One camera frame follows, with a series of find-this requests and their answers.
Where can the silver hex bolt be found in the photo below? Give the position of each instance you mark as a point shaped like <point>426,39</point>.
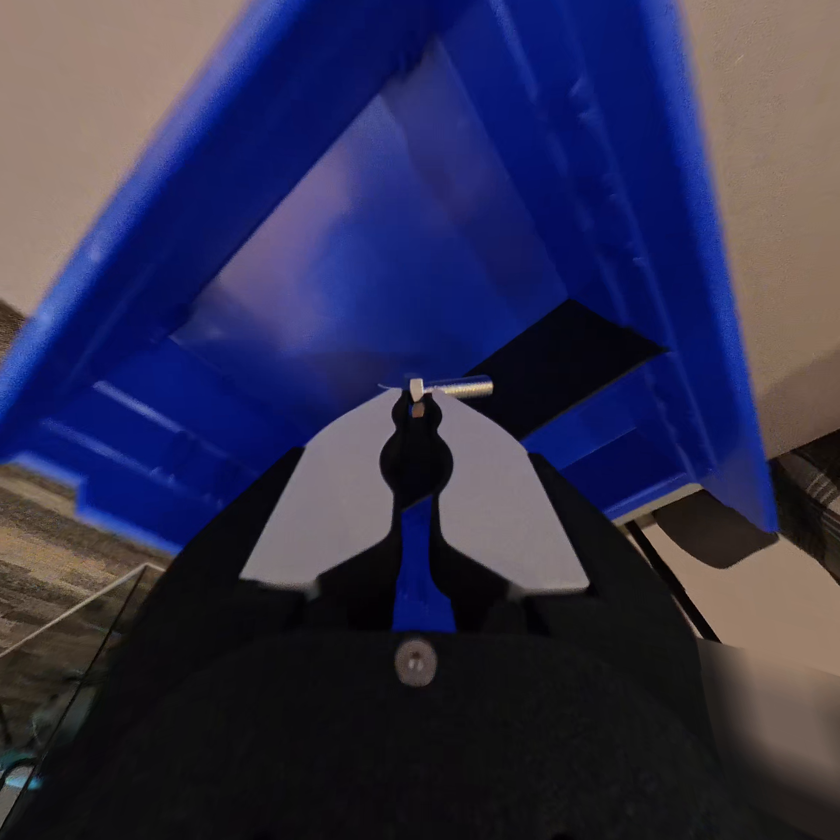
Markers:
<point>459,388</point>

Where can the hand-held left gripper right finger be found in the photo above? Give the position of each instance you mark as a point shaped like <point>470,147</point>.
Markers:
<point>512,518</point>

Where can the blue plastic bin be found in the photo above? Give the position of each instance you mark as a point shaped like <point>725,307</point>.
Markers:
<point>394,262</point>

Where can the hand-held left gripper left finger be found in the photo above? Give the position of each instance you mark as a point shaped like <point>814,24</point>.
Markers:
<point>328,512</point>

